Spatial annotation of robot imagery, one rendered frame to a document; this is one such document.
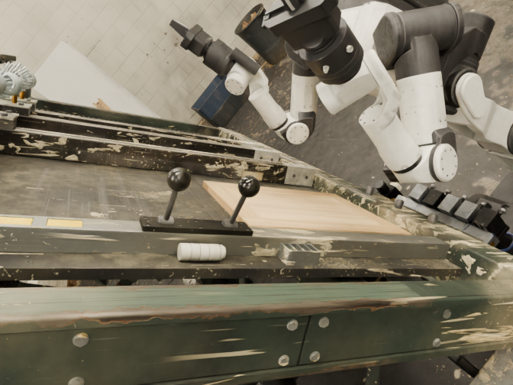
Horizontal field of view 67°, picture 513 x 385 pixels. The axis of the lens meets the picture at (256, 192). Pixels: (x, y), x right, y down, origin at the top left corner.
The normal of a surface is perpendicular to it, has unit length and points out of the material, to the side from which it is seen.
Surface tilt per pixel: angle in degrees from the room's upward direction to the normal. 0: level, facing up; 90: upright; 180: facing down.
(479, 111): 90
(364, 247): 90
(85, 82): 90
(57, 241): 90
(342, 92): 105
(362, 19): 23
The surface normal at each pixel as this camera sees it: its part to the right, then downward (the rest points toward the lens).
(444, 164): 0.58, 0.00
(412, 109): -0.80, 0.21
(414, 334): 0.39, 0.29
